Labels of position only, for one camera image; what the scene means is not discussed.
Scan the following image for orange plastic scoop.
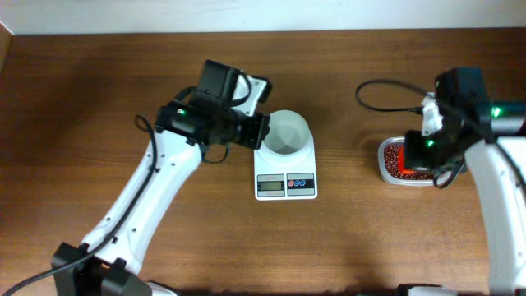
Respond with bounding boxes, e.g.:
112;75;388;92
398;146;415;175

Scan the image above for clear plastic bean container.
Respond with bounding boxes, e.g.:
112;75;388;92
377;136;434;187

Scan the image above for white digital kitchen scale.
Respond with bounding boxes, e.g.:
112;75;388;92
254;134;318;201

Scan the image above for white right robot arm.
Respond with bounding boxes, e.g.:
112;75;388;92
404;67;525;295

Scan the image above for red adzuki beans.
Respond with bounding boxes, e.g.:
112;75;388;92
384;144;433;181

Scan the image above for white round bowl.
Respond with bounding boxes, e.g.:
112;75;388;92
263;110;311;155

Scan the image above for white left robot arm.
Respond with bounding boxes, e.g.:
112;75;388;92
52;103;270;295

